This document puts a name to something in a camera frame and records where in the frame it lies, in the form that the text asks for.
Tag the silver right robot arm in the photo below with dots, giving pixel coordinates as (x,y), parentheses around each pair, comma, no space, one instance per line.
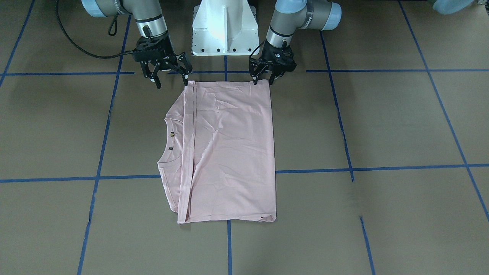
(147,14)

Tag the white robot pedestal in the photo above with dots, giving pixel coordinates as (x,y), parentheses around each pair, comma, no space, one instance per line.
(224,27)

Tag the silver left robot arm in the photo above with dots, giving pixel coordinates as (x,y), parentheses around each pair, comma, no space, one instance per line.
(324,15)

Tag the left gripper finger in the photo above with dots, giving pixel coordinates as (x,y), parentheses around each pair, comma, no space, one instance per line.
(257,67)
(274,74)

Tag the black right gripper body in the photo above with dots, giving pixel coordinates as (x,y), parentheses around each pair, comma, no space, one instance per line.
(167,65)

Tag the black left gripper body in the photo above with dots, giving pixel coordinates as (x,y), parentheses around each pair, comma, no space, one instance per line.
(264,64)

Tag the pink printed t-shirt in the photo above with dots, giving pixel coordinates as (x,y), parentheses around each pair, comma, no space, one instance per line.
(219,159)

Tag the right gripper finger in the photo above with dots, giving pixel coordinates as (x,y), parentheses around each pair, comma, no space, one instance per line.
(180,64)
(151,74)

